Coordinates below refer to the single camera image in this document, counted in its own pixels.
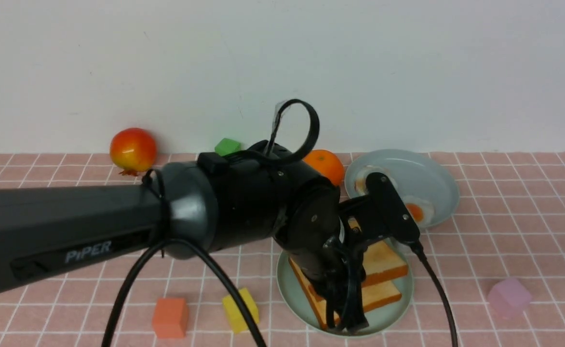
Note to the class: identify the fried egg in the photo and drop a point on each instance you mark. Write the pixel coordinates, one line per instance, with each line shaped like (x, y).
(422, 211)
(360, 178)

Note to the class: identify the pink foam cube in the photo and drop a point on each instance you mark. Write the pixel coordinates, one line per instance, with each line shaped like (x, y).
(509, 298)

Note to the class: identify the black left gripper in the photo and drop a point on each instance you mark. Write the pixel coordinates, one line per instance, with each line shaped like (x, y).
(339, 247)

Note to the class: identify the left fried egg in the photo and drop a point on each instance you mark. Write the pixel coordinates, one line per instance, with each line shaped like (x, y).
(360, 178)

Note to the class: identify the orange fruit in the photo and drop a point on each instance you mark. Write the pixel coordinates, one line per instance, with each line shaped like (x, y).
(327, 164)

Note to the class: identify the red yellow pomegranate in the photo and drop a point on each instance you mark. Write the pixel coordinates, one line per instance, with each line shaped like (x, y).
(133, 150)

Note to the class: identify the toast slice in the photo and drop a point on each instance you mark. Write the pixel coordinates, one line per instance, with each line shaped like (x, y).
(384, 303)
(381, 263)

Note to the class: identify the orange foam cube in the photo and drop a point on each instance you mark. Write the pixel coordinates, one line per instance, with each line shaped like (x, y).
(170, 318)

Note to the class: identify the green foam cube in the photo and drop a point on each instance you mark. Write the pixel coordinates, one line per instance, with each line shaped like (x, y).
(227, 146)

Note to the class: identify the pink checkered tablecloth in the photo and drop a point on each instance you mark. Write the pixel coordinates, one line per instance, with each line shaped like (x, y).
(510, 222)

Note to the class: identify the green empty plate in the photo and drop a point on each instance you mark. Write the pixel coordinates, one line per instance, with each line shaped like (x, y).
(387, 291)

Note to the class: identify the blue egg plate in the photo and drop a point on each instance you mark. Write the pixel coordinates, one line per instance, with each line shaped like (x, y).
(416, 175)

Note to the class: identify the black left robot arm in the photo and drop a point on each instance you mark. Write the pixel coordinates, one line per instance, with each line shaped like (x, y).
(198, 208)

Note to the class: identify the lower fried egg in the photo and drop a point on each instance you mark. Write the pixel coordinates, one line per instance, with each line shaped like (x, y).
(422, 211)

